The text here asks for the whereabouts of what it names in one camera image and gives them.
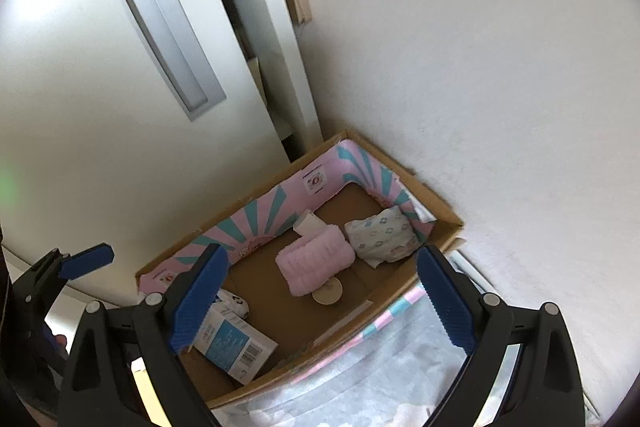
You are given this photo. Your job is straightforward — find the white blue Super Deer box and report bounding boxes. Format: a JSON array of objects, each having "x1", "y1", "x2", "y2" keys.
[{"x1": 193, "y1": 301, "x2": 279, "y2": 385}]

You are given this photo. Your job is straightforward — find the floral white sock bundle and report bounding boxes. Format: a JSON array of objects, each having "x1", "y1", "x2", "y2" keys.
[{"x1": 344, "y1": 207, "x2": 420, "y2": 269}]

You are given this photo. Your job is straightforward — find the pink fluffy towel roll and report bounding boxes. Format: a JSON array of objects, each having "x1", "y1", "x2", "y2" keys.
[{"x1": 276, "y1": 225, "x2": 356, "y2": 297}]

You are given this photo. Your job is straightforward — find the floral light blue bedsheet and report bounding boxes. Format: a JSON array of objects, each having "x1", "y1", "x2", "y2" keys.
[{"x1": 211, "y1": 286, "x2": 601, "y2": 427}]

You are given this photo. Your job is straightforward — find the white black patterned packet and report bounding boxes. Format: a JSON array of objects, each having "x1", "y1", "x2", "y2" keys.
[{"x1": 214, "y1": 288, "x2": 250, "y2": 320}]

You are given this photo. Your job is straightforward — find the white sliding closet door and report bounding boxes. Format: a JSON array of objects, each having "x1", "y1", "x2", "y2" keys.
[{"x1": 0, "y1": 0, "x2": 324, "y2": 308}]

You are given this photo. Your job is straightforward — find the round wooden disc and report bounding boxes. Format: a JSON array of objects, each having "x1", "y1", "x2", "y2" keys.
[{"x1": 311, "y1": 277, "x2": 343, "y2": 306}]

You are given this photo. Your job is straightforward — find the pink lined cardboard box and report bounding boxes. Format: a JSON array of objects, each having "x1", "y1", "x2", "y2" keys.
[{"x1": 136, "y1": 130, "x2": 463, "y2": 407}]

